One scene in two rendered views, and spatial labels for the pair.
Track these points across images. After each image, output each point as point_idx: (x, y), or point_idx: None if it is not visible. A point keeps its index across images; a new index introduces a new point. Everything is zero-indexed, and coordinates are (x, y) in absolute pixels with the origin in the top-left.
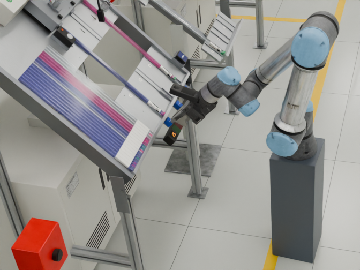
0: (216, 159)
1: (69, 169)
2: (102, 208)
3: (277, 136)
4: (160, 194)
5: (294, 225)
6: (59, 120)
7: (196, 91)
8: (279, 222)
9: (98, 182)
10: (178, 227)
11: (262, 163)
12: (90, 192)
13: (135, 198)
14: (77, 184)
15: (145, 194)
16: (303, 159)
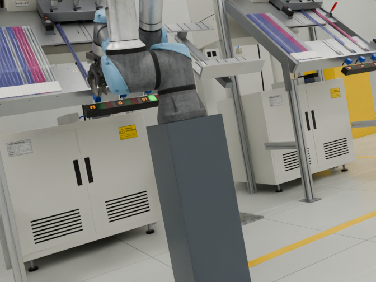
0: (244, 222)
1: (19, 132)
2: (71, 202)
3: (100, 60)
4: None
5: (177, 236)
6: None
7: None
8: (169, 233)
9: (70, 173)
10: (142, 256)
11: (282, 231)
12: (51, 173)
13: (150, 235)
14: (29, 152)
15: (159, 234)
16: (167, 121)
